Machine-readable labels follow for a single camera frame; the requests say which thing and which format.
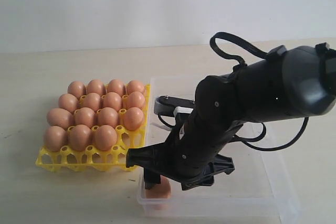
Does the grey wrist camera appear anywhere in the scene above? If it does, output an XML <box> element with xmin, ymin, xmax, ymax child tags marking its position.
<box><xmin>154</xmin><ymin>95</ymin><xmax>195</xmax><ymax>117</ymax></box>

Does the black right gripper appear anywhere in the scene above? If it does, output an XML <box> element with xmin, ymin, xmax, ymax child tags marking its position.
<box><xmin>126</xmin><ymin>113</ymin><xmax>234</xmax><ymax>190</ymax></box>

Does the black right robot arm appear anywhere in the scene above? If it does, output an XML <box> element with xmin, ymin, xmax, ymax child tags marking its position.
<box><xmin>126</xmin><ymin>43</ymin><xmax>335</xmax><ymax>190</ymax></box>

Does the brown egg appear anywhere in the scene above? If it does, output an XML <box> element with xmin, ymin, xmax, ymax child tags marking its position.
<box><xmin>69</xmin><ymin>124</ymin><xmax>92</xmax><ymax>152</ymax></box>
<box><xmin>102</xmin><ymin>92</ymin><xmax>123</xmax><ymax>111</ymax></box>
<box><xmin>94</xmin><ymin>125</ymin><xmax>118</xmax><ymax>151</ymax></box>
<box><xmin>145</xmin><ymin>176</ymin><xmax>171</xmax><ymax>199</ymax></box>
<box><xmin>67</xmin><ymin>81</ymin><xmax>87</xmax><ymax>99</ymax></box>
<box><xmin>125</xmin><ymin>91</ymin><xmax>145</xmax><ymax>109</ymax></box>
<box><xmin>123</xmin><ymin>107</ymin><xmax>144</xmax><ymax>131</ymax></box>
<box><xmin>107</xmin><ymin>79</ymin><xmax>126</xmax><ymax>97</ymax></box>
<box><xmin>44</xmin><ymin>126</ymin><xmax>68</xmax><ymax>152</ymax></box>
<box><xmin>74</xmin><ymin>107</ymin><xmax>97</xmax><ymax>128</ymax></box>
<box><xmin>58</xmin><ymin>93</ymin><xmax>80</xmax><ymax>113</ymax></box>
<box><xmin>47</xmin><ymin>108</ymin><xmax>75</xmax><ymax>130</ymax></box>
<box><xmin>126</xmin><ymin>80</ymin><xmax>145</xmax><ymax>94</ymax></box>
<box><xmin>87</xmin><ymin>79</ymin><xmax>106</xmax><ymax>96</ymax></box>
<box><xmin>81</xmin><ymin>93</ymin><xmax>102</xmax><ymax>112</ymax></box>
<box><xmin>97</xmin><ymin>107</ymin><xmax>120</xmax><ymax>128</ymax></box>

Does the yellow plastic egg tray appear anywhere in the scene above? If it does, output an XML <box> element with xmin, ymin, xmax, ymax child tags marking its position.
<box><xmin>35</xmin><ymin>84</ymin><xmax>151</xmax><ymax>172</ymax></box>

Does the black camera cable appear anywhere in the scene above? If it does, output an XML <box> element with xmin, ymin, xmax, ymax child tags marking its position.
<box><xmin>154</xmin><ymin>31</ymin><xmax>310</xmax><ymax>152</ymax></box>

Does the clear plastic storage box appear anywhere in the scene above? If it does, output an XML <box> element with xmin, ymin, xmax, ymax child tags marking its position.
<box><xmin>137</xmin><ymin>75</ymin><xmax>300</xmax><ymax>223</ymax></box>

